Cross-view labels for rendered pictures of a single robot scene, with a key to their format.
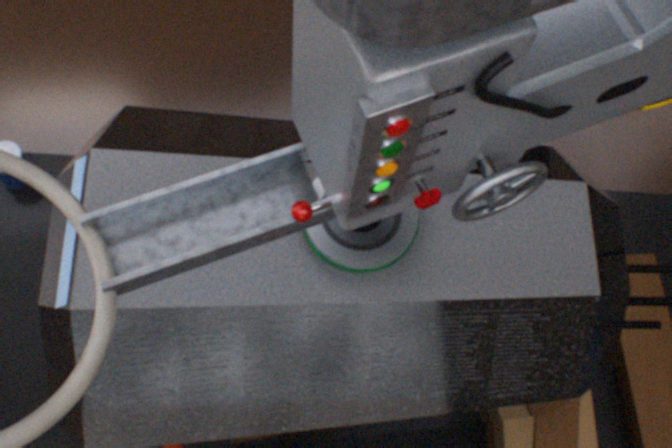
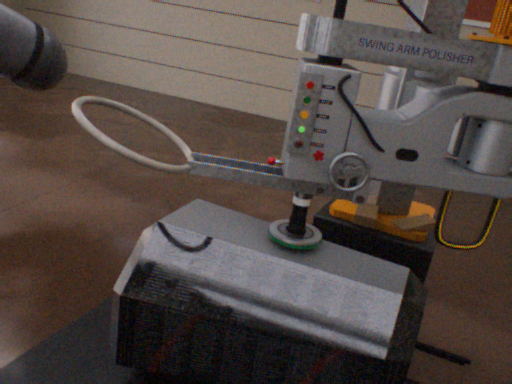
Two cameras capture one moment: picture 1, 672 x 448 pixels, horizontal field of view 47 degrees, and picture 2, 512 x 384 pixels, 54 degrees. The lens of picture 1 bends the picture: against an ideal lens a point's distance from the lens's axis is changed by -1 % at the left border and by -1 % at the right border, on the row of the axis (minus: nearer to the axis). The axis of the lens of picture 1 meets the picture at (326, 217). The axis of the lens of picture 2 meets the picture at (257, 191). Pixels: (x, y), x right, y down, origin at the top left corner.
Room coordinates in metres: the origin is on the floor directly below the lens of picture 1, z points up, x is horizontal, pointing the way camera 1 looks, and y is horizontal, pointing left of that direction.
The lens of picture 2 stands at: (-1.17, -0.69, 1.67)
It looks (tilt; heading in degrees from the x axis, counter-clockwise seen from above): 20 degrees down; 26
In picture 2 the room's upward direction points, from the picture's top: 9 degrees clockwise
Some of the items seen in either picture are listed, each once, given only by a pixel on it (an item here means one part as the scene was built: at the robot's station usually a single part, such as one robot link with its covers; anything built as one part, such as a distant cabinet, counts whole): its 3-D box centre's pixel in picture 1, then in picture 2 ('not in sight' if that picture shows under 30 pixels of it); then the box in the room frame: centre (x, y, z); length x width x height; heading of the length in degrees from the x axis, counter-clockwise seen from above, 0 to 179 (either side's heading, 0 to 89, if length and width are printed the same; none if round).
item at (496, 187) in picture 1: (488, 171); (347, 169); (0.52, -0.22, 1.18); 0.15 x 0.10 x 0.15; 119
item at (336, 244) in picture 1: (360, 213); (295, 231); (0.56, -0.06, 0.85); 0.21 x 0.21 x 0.01
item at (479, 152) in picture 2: not in sight; (489, 143); (0.88, -0.64, 1.32); 0.19 x 0.19 x 0.20
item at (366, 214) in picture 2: not in sight; (366, 214); (1.14, -0.20, 0.81); 0.20 x 0.10 x 0.05; 12
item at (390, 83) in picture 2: not in sight; (432, 112); (1.24, -0.35, 1.34); 0.74 x 0.34 x 0.25; 39
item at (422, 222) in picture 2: not in sight; (413, 222); (1.24, -0.41, 0.80); 0.20 x 0.10 x 0.05; 140
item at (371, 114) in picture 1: (381, 156); (303, 113); (0.43, -0.06, 1.35); 0.08 x 0.03 x 0.28; 119
